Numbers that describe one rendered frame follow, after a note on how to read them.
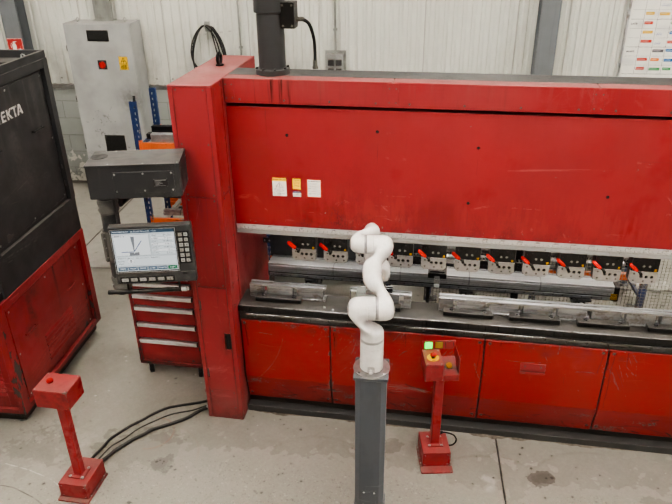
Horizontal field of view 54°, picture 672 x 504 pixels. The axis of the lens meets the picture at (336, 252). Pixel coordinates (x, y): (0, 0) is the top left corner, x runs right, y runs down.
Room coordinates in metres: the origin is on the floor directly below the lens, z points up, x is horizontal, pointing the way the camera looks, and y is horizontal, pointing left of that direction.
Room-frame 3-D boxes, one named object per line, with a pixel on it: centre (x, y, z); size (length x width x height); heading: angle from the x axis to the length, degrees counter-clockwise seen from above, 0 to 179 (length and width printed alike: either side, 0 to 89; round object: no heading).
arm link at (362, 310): (2.76, -0.14, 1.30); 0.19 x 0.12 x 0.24; 88
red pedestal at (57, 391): (2.93, 1.57, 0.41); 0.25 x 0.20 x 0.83; 170
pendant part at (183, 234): (3.32, 1.03, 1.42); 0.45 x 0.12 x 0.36; 94
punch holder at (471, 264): (3.50, -0.79, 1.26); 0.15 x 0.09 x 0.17; 80
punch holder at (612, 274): (3.37, -1.58, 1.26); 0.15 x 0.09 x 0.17; 80
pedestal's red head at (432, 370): (3.15, -0.61, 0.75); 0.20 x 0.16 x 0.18; 91
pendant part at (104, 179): (3.40, 1.08, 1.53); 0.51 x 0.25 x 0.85; 94
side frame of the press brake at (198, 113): (3.94, 0.70, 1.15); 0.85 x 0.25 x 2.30; 170
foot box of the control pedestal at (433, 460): (3.12, -0.61, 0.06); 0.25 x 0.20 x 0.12; 1
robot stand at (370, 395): (2.76, -0.18, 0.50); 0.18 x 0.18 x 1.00; 84
